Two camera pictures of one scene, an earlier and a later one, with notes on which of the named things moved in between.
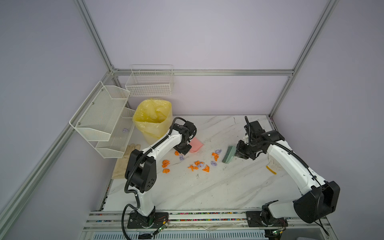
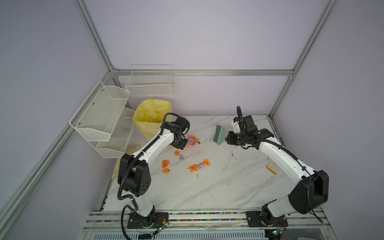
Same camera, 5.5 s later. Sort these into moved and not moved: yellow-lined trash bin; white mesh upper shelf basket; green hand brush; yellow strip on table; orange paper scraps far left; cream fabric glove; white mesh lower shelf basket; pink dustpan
Moved: pink dustpan; green hand brush
Not moved: yellow strip on table; white mesh lower shelf basket; yellow-lined trash bin; orange paper scraps far left; cream fabric glove; white mesh upper shelf basket
